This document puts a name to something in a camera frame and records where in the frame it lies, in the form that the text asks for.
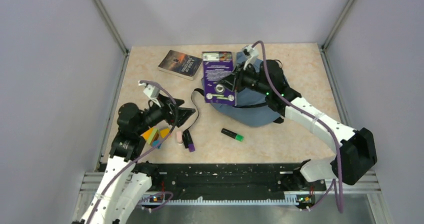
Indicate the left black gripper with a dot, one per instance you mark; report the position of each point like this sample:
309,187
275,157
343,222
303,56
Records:
167,106

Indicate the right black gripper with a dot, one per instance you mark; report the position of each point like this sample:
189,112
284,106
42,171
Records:
241,73

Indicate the purple cover book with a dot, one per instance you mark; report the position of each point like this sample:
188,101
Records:
216,66

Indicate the dark sunset cover book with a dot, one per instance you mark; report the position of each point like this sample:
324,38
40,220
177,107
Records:
180,64

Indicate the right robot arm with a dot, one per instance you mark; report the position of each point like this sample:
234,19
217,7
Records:
355,152

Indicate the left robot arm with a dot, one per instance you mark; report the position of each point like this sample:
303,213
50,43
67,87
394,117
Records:
125,180

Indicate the pink eraser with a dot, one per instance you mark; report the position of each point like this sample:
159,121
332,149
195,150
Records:
179,137

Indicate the yellow sharpener block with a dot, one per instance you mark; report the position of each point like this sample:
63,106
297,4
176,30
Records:
164,132

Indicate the purple highlighter pen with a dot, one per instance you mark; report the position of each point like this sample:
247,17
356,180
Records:
188,141

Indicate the orange yellow sticky notes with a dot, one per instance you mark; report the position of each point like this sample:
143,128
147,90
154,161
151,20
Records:
151,135

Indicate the blue small block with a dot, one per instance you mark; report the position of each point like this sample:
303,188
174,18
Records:
156,144

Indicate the green highlighter pen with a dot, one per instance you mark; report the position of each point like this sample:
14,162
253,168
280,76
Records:
232,134

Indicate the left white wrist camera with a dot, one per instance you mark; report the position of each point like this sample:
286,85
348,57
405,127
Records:
151,91

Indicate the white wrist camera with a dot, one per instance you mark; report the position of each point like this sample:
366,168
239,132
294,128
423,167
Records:
251,54
151,91

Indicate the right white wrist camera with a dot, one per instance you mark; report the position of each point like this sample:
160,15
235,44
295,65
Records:
251,54

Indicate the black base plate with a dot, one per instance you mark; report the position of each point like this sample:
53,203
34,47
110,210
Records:
172,176

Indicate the aluminium frame rail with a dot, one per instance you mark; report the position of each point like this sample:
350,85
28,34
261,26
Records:
262,195

